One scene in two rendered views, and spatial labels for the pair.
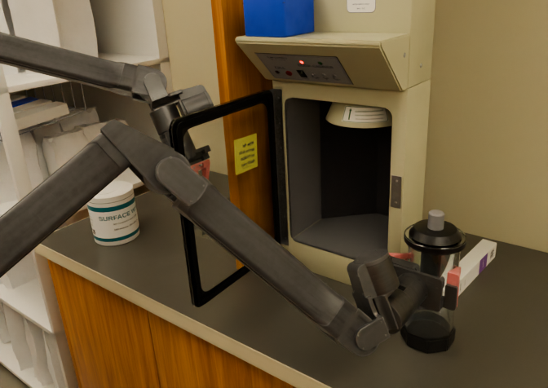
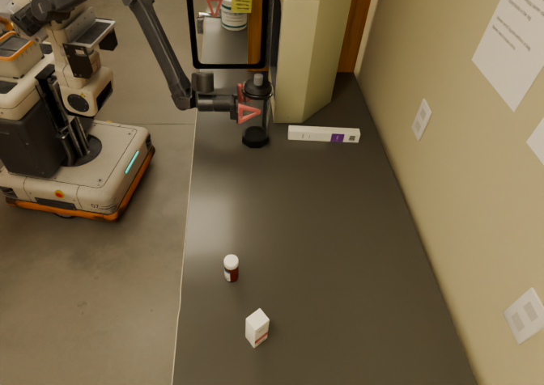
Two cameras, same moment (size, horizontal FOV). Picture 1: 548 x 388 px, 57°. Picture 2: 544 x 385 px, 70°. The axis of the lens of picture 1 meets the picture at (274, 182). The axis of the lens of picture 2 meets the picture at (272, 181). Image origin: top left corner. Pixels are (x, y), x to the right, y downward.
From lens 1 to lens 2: 112 cm
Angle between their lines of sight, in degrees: 43
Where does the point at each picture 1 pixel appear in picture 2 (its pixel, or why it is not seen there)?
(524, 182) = (405, 111)
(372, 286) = (195, 85)
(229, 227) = (144, 23)
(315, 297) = (168, 73)
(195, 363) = not seen: hidden behind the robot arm
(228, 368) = not seen: hidden behind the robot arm
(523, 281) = (342, 158)
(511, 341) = (279, 166)
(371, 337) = (182, 103)
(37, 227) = not seen: outside the picture
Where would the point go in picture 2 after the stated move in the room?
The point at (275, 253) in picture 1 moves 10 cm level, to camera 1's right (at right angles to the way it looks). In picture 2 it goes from (158, 45) to (176, 58)
